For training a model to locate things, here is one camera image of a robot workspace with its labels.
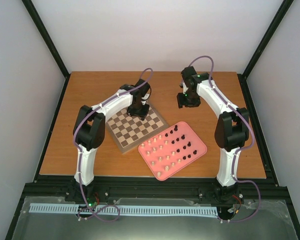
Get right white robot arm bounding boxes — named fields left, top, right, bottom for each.
left=176, top=66, right=251, bottom=187

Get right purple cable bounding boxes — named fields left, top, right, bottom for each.
left=189, top=55, right=262, bottom=224

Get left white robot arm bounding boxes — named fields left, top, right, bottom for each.
left=73, top=79, right=151, bottom=202

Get black aluminium frame rail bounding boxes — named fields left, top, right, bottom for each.
left=21, top=175, right=292, bottom=205

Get right black corner post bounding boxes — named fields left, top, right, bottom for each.
left=242, top=0, right=296, bottom=79

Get pink plastic tray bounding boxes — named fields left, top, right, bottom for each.
left=138, top=121, right=208, bottom=181

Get left black corner post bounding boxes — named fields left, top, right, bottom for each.
left=21, top=0, right=71, bottom=79

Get light blue cable duct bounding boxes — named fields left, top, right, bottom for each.
left=28, top=203, right=218, bottom=218

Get black corner post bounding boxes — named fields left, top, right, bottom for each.
left=21, top=0, right=71, bottom=79
left=242, top=0, right=296, bottom=79

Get wooden chess board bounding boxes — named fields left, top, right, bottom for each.
left=106, top=104, right=169, bottom=153

